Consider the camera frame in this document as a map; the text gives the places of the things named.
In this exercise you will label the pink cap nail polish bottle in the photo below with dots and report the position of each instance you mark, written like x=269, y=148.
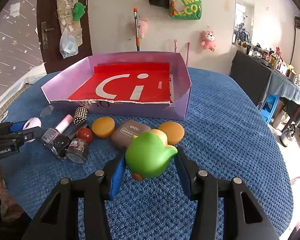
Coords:
x=52, y=133

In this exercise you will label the pink plush toy right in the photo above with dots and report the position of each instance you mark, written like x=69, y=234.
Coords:
x=208, y=42

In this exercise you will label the purple cardboard tray box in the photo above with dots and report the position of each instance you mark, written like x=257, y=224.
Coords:
x=59, y=88

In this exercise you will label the dark brown door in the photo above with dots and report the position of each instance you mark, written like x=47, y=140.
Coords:
x=47, y=12

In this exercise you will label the red paper bag liner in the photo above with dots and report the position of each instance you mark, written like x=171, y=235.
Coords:
x=146, y=82

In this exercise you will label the metal kettle on floor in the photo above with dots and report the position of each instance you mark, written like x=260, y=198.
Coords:
x=287, y=135

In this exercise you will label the clear plastic cup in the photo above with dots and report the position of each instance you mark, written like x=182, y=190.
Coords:
x=46, y=111

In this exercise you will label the metal door handle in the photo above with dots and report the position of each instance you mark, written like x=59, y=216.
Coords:
x=44, y=31

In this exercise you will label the wall mirror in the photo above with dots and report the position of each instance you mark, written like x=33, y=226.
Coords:
x=243, y=24

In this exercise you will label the beige hanging door organizer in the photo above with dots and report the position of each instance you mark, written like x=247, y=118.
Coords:
x=65, y=19

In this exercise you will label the pink round My Melody device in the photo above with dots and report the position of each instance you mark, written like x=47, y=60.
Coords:
x=32, y=124

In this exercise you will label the orange round soap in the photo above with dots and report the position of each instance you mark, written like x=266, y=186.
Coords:
x=174, y=131
x=103, y=127

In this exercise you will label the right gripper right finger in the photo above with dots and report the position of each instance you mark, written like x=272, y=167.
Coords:
x=244, y=218

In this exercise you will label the black nail polish bottle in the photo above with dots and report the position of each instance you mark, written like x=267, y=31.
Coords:
x=61, y=143

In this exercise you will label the green tote bag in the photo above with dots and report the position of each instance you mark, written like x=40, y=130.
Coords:
x=186, y=9

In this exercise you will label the brown eye shadow case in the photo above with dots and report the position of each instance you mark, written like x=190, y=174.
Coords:
x=122, y=136

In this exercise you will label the black covered side table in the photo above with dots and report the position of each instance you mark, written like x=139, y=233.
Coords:
x=258, y=80

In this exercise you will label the blue plastic stool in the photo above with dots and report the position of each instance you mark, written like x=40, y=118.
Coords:
x=269, y=107

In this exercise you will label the pink pig plush left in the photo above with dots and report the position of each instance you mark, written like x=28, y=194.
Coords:
x=142, y=27

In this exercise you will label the green duck toy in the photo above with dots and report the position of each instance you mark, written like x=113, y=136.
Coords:
x=149, y=154

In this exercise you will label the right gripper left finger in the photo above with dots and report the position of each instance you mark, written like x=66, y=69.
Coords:
x=57, y=218

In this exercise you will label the green dinosaur plush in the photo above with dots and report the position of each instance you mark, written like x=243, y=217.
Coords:
x=78, y=11

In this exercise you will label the pink stick left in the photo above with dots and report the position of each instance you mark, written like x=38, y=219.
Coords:
x=175, y=45

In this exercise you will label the blue knitted table cover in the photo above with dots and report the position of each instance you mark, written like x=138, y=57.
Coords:
x=224, y=134

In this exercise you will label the mop handle orange grip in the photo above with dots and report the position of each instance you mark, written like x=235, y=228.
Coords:
x=137, y=29

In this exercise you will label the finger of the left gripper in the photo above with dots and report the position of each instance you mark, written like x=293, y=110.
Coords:
x=18, y=137
x=17, y=125

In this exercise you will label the pink stick right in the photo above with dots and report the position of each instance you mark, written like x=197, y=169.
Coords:
x=187, y=53

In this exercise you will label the white plastic bag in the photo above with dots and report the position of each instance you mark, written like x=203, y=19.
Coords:
x=68, y=46

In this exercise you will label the glitter bottle red round cap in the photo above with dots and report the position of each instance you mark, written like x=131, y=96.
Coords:
x=78, y=149

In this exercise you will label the pink stick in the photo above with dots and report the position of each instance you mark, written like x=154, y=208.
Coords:
x=187, y=53
x=175, y=45

